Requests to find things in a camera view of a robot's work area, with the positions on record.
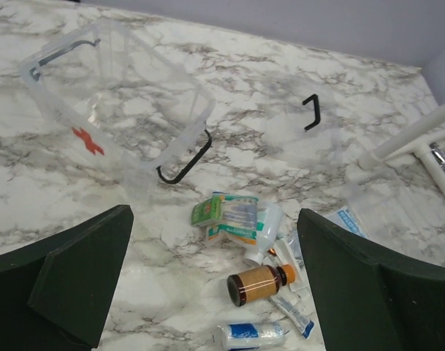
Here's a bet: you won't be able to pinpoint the white paper sachets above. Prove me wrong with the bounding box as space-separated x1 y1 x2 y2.
273 238 311 299

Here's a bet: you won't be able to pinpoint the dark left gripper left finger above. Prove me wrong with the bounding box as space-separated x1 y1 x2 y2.
0 205 134 350

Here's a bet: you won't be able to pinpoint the white pvc pipe frame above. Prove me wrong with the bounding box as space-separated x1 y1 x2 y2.
358 104 445 197

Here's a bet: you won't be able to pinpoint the metal clamp on pipe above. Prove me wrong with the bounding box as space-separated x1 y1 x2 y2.
430 143 445 171

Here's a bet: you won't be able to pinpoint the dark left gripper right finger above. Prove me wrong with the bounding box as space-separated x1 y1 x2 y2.
297 208 445 350

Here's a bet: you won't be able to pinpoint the small blue white tube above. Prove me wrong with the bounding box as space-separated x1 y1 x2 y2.
269 295 315 339

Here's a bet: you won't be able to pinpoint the white gauze roll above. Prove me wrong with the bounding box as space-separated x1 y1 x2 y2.
213 322 288 350

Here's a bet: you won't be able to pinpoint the white plastic bottle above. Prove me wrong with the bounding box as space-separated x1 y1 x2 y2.
244 201 284 267

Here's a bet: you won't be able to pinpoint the blue white gauze dressing pack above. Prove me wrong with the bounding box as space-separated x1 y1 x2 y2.
326 206 368 238

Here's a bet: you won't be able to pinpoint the amber bottle orange cap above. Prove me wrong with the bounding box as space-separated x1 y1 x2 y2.
227 265 296 307

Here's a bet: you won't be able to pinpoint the clear plastic medicine box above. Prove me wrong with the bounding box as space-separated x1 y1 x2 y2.
20 20 215 186

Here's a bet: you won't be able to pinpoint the small green medicine carton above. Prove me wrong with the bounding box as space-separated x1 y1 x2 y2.
190 195 222 227

